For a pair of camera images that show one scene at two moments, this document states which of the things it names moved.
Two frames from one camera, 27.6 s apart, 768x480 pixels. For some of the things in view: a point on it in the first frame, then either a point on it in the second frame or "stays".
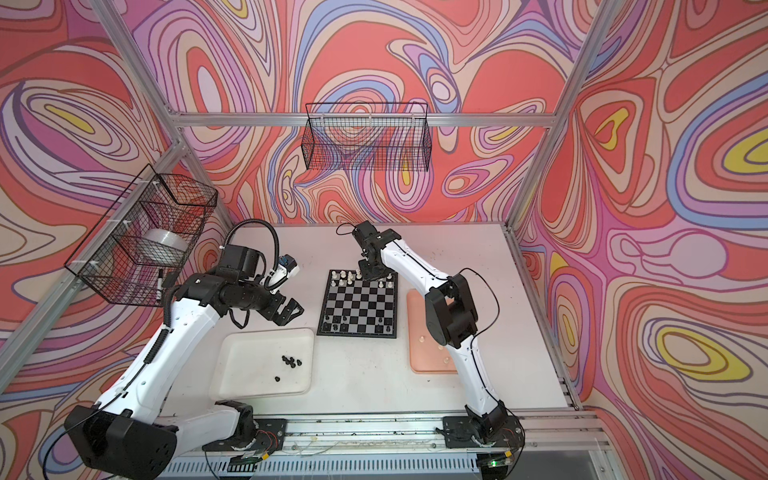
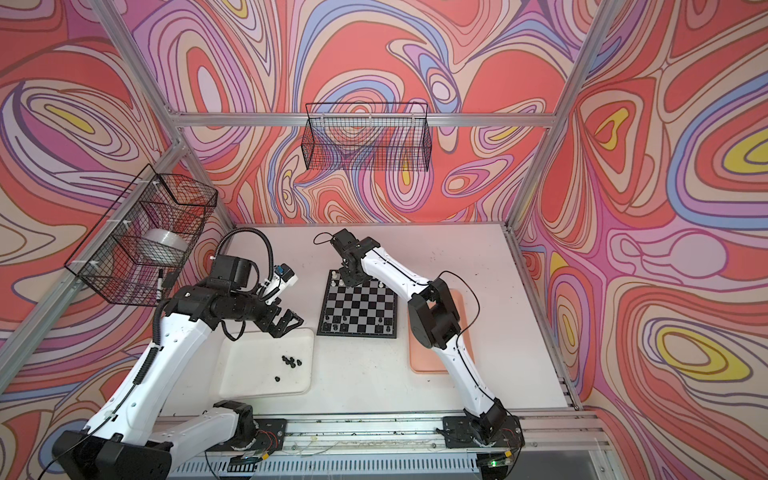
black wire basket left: x=141 y=245 stays
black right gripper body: x=374 y=270 → x=353 y=278
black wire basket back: x=367 y=136 stays
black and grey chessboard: x=356 y=307 stays
